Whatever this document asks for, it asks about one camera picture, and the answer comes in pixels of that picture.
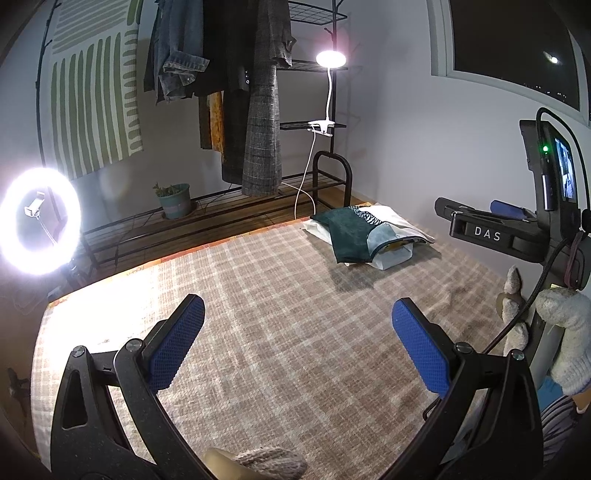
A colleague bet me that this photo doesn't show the black metal clothes rack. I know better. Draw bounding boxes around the black metal clothes rack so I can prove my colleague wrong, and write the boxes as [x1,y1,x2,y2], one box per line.
[34,0,355,278]

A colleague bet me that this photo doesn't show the right hand white knit glove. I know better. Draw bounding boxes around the right hand white knit glove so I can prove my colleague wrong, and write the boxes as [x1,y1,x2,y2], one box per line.
[498,265,590,396]

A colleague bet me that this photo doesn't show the left hand white knit glove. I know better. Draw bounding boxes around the left hand white knit glove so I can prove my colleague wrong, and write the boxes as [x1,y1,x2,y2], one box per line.
[202,447,308,480]

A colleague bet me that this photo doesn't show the plaid beige bed blanket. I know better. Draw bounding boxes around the plaid beige bed blanket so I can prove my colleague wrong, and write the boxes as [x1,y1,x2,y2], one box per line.
[31,222,504,479]

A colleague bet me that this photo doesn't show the grey striped trousers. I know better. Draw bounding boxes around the grey striped trousers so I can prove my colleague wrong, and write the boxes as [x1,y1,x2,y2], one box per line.
[541,391,590,479]

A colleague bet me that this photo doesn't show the folded white shirt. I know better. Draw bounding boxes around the folded white shirt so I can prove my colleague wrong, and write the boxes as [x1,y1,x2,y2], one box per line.
[301,202,435,272]

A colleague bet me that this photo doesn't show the small potted plant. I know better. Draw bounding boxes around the small potted plant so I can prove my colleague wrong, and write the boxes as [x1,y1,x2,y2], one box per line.
[153,183,192,220]

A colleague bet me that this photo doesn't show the dark window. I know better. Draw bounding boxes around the dark window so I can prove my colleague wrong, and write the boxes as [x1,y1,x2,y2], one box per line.
[427,1,590,126]

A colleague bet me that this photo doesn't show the hanging grey plaid coat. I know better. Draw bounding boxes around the hanging grey plaid coat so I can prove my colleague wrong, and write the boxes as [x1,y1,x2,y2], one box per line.
[242,1,296,197]

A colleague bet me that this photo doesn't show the hanging orange scarf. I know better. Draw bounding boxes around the hanging orange scarf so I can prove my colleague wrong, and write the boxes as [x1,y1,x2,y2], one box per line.
[198,92,224,157]

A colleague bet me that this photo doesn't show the white clip-on lamp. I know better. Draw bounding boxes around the white clip-on lamp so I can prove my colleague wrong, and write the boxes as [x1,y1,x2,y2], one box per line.
[308,50,346,137]

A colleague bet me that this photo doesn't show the hanging denim jacket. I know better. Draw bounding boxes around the hanging denim jacket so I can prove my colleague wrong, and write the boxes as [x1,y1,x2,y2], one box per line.
[143,0,209,103]

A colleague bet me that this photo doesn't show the hanging black jacket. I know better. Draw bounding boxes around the hanging black jacket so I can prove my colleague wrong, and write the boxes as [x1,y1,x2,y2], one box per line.
[198,0,256,185]

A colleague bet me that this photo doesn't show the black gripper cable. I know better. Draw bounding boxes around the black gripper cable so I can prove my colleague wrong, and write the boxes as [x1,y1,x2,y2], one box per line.
[484,106,588,354]

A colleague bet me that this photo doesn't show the bright ring light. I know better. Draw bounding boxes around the bright ring light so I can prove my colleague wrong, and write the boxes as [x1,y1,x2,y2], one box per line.
[1,167,82,276]

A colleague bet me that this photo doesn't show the white lamp cable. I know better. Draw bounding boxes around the white lamp cable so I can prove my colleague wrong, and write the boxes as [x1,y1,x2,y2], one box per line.
[280,133,320,220]

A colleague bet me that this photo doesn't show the green striped wall hanging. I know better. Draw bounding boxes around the green striped wall hanging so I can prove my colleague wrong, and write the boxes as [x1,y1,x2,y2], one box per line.
[49,0,143,180]

